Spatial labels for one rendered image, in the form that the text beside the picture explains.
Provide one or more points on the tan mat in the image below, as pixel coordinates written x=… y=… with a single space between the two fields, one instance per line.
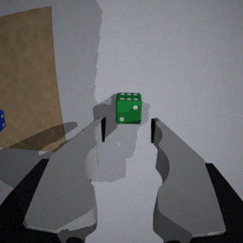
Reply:
x=29 y=95

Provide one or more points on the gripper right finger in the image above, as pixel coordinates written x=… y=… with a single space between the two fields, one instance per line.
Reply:
x=195 y=203

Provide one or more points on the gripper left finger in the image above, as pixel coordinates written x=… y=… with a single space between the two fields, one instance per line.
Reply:
x=56 y=199

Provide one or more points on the green die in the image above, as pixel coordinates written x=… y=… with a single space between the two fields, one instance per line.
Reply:
x=128 y=108

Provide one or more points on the blue die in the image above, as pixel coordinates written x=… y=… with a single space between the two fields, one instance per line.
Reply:
x=2 y=120

